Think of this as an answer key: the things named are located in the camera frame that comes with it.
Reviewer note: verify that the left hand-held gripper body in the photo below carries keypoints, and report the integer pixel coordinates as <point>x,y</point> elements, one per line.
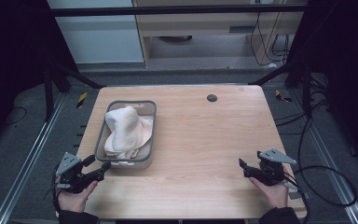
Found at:
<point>71,177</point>

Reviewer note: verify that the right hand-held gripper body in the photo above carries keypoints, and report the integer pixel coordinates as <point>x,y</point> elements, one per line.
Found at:
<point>268,172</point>

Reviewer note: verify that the white towel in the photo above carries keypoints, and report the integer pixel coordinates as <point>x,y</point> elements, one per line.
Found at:
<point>126,130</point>

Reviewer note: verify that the beige basket with grey rim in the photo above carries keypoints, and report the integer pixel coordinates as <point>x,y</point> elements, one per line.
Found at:
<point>149,109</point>

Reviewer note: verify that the person's right hand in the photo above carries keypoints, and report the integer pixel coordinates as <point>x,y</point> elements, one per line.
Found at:
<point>272,194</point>

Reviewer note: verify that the person's left hand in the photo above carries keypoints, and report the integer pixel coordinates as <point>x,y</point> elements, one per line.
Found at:
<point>74,200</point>

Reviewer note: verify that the pale pink cloth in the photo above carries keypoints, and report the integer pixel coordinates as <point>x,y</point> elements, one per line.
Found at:
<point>146,130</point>

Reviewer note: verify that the yellow black tape marker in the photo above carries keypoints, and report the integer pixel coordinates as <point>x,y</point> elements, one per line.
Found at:
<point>280,95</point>
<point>81,100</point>

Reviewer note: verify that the black metal stand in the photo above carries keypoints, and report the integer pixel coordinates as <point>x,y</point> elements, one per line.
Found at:
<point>306,90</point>
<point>48,93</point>

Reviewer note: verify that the white cabinet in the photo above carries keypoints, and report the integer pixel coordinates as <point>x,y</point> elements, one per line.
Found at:
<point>99,37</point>

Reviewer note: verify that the light wooden desk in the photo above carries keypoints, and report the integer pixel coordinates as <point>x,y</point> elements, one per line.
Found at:
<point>199,25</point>

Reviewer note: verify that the aluminium floor rail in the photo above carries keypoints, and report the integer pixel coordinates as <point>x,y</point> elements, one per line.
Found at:
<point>329,155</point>
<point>28,158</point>

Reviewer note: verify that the black horizontal frame bar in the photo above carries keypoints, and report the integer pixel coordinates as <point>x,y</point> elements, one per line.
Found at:
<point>167,11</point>

